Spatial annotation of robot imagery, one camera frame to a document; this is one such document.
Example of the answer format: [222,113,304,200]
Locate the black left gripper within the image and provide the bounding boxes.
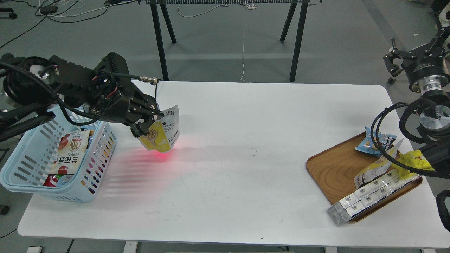
[89,52,165,138]

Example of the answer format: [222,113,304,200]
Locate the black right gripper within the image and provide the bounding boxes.
[384,27,449,93]

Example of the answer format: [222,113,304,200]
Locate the yellow white snack pouch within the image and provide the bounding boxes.
[138,105,180,153]

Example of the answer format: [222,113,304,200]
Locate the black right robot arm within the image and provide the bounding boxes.
[370,27,449,179]

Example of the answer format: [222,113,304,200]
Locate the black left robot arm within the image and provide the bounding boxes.
[1,52,164,141]

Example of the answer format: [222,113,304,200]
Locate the blue snack packet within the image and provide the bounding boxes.
[355,126,397,157]

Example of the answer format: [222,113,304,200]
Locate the white snack bag in basket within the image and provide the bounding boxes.
[48,130,90,174]

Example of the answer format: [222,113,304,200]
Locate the light blue plastic basket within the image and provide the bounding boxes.
[1,106,117,202]

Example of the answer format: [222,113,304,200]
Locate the yellow cartoon snack bag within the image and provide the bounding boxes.
[392,150,436,180]

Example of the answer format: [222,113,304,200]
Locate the red packet in basket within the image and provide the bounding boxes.
[43,174,74,188]

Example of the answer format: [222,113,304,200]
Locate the white yellow standing pouch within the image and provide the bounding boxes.
[354,155,392,189]

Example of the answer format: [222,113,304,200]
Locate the brown wooden tray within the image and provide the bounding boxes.
[306,133,422,213]

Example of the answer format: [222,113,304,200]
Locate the clear pack of white boxes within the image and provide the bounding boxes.
[327,169,422,226]

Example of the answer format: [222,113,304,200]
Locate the white hanging cord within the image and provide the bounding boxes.
[240,26,249,83]

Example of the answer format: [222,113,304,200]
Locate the black metal table frame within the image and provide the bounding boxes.
[145,0,323,83]

